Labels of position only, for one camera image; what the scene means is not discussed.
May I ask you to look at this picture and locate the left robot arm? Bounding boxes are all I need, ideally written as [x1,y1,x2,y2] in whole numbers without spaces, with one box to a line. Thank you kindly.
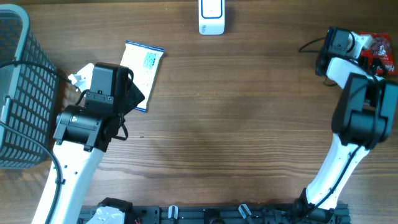
[32,63,145,223]

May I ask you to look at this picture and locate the white barcode scanner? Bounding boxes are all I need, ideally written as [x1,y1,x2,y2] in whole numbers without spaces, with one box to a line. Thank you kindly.
[198,0,225,35]

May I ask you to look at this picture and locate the red snack bag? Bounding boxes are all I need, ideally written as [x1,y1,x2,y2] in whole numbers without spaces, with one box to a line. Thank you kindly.
[360,32,397,76]

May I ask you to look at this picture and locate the large cream snack bag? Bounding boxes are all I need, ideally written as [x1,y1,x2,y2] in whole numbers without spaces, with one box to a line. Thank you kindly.
[120,40,164,113]

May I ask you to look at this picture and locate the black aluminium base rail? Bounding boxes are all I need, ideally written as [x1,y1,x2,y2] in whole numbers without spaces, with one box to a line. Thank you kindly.
[77,203,351,224]

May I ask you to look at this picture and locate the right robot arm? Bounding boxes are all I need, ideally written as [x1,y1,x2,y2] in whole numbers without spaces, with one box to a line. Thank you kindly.
[290,26,397,223]

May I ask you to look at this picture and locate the grey plastic shopping basket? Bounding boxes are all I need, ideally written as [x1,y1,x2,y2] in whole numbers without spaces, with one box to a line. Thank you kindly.
[1,4,60,169]

